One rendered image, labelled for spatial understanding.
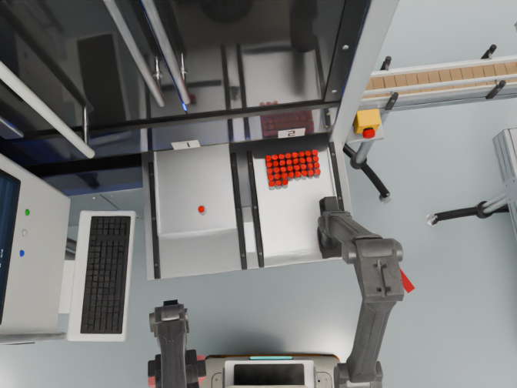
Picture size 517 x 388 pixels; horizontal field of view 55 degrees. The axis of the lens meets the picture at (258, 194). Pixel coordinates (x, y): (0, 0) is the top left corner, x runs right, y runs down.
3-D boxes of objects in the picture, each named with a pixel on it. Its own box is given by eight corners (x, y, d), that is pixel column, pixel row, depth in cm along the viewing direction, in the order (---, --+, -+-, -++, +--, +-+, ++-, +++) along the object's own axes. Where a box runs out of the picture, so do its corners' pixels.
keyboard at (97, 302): (92, 216, 176) (89, 215, 174) (131, 216, 176) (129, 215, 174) (81, 333, 166) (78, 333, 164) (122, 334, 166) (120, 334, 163)
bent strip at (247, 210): (242, 211, 168) (241, 206, 162) (251, 209, 168) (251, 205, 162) (246, 252, 164) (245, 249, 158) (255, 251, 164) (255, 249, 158)
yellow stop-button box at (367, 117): (351, 114, 167) (355, 105, 160) (373, 112, 167) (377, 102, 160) (355, 135, 165) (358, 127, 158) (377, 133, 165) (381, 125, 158)
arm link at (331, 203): (320, 225, 135) (351, 224, 136) (316, 188, 140) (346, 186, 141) (315, 241, 146) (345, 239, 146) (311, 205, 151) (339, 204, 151)
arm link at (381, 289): (361, 288, 90) (415, 285, 90) (346, 234, 100) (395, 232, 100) (337, 407, 119) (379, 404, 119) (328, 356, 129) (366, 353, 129)
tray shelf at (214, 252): (141, 145, 177) (140, 143, 175) (337, 123, 177) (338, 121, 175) (148, 280, 164) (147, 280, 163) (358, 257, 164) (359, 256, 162)
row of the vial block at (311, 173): (267, 178, 170) (267, 174, 166) (319, 172, 170) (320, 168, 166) (268, 184, 169) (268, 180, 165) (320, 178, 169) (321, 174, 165)
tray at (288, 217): (253, 160, 172) (252, 156, 169) (328, 151, 172) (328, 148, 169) (265, 258, 163) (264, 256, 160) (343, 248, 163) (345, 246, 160)
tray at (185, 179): (154, 142, 175) (151, 138, 172) (228, 133, 175) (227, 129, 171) (159, 236, 166) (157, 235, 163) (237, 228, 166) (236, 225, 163)
